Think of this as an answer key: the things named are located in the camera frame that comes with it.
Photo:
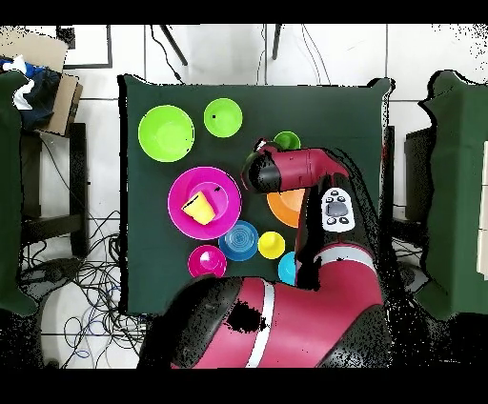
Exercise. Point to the large orange bowl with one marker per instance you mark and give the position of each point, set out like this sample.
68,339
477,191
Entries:
286,207

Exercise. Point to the ridged yellow cup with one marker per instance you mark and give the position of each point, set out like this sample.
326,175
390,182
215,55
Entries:
200,209

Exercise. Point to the ridged green cup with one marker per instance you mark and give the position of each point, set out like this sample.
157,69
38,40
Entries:
288,140

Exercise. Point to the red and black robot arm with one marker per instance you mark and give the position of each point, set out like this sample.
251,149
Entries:
301,167

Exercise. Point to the dark blue bowl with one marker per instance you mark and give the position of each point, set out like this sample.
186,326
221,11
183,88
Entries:
238,241

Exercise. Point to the smooth yellow cup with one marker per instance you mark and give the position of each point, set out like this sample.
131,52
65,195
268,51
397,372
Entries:
271,245

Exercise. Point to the large pink bowl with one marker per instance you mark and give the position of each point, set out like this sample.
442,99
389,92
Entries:
183,183

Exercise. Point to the small red bowl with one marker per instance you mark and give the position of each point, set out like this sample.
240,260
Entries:
207,263

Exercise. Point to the small light blue bowl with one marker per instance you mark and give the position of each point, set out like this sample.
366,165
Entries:
286,268

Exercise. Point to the small green bowl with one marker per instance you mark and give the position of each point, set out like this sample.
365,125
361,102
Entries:
223,117

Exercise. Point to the large green bowl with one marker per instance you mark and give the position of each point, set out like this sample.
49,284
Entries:
166,133

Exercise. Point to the dark green tablecloth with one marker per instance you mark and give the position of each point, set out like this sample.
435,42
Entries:
171,286
453,190
9,190

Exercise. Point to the black tripod leg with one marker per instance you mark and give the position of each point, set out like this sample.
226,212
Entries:
276,42
173,45

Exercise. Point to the black stool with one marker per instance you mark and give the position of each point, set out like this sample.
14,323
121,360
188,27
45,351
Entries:
78,190

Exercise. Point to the black cabinet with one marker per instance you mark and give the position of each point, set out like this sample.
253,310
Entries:
417,171

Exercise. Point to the blue and black bag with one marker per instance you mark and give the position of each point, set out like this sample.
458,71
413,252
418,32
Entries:
42,99

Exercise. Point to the cardboard box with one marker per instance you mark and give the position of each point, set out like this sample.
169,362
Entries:
38,45

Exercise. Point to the black frame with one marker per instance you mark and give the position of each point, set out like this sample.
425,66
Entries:
109,45

